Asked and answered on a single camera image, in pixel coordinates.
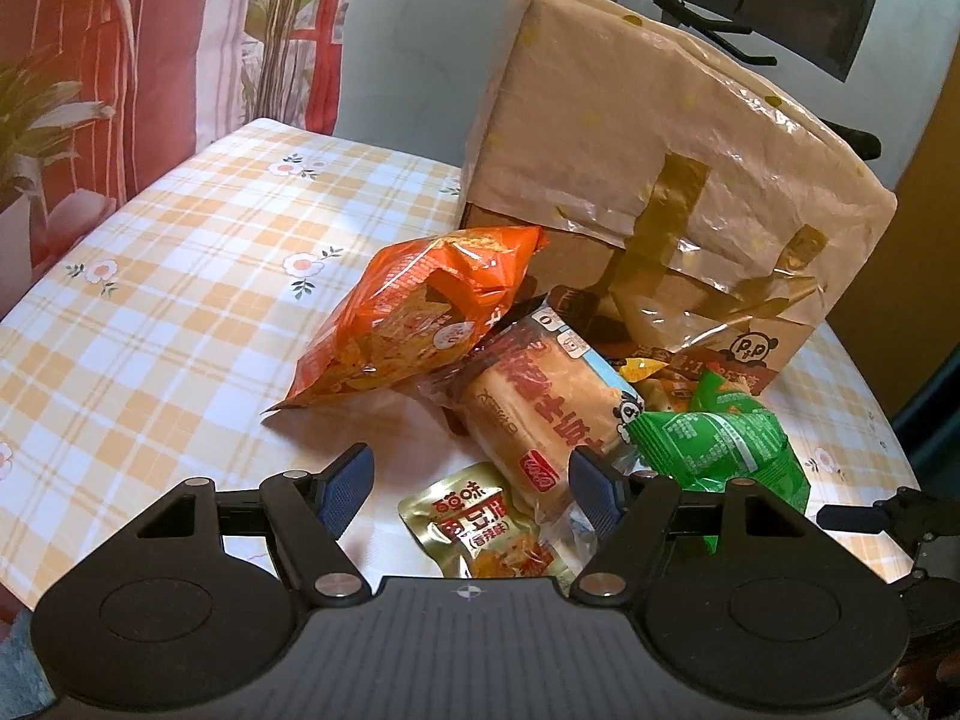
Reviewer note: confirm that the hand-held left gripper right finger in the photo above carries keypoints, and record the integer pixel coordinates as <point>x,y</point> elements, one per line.
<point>592,480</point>

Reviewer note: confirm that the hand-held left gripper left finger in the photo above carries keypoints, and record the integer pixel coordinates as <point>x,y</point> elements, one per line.
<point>345,487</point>

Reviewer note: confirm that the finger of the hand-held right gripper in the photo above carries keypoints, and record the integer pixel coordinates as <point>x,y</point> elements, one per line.
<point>847,517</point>

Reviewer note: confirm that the clear bread packet red print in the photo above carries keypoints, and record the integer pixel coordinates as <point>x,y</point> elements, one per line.
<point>525,405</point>

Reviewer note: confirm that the gold snack packet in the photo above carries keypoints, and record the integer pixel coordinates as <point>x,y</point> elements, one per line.
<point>465,517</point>

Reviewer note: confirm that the green snack packet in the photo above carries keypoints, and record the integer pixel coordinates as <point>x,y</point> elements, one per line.
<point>712,442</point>

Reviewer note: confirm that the orange chip bag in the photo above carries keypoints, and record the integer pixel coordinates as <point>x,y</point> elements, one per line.
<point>397,315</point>

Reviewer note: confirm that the plastic-wrapped taped cardboard box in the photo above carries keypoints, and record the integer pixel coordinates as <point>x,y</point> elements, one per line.
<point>637,127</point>

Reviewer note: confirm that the person's right hand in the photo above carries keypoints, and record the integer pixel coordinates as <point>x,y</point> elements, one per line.
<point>930,682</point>

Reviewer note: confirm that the small orange snack packet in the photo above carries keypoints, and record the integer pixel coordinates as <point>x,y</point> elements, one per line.
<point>667,394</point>

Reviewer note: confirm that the black exercise bike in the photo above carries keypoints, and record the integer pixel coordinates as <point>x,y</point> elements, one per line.
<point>855,142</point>

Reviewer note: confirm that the red plant-print curtain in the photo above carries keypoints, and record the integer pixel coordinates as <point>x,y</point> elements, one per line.
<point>90,52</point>

